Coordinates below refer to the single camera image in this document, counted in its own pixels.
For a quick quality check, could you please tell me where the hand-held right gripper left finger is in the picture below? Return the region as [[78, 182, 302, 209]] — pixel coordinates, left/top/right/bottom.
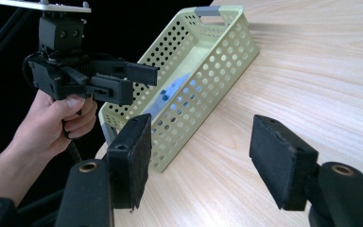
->
[[106, 113, 153, 212]]

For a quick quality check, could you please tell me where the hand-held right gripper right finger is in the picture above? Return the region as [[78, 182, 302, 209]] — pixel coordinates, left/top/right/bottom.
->
[[249, 113, 320, 212]]

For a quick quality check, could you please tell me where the blue glove with dark dots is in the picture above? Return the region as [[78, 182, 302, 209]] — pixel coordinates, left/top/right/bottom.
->
[[142, 72, 203, 121]]

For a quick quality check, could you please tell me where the pale green perforated plastic basket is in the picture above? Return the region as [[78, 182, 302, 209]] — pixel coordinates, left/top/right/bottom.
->
[[97, 4, 261, 174]]

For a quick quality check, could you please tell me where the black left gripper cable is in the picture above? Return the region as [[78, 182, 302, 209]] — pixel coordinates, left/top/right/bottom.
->
[[61, 119, 83, 165]]

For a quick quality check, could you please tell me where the black stand post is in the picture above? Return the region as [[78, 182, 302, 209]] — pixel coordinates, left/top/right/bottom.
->
[[0, 8, 26, 75]]

